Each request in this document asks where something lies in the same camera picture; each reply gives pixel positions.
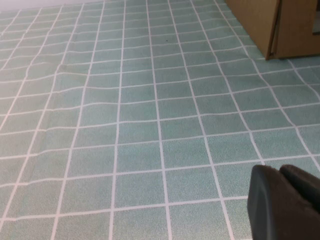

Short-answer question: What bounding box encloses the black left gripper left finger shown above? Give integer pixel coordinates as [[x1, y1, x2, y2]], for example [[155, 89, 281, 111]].
[[246, 164, 320, 240]]

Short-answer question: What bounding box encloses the green checked tablecloth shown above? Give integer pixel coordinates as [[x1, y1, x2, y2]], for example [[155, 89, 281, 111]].
[[0, 0, 320, 240]]

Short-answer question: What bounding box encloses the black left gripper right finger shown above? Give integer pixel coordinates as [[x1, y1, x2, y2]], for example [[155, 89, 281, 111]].
[[279, 163, 320, 209]]

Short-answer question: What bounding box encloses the cardboard drawer with clean window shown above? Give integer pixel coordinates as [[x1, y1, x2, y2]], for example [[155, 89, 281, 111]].
[[270, 0, 320, 60]]

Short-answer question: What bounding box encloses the lower cardboard drawer with window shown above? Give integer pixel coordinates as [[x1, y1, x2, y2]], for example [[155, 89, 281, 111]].
[[224, 0, 281, 61]]

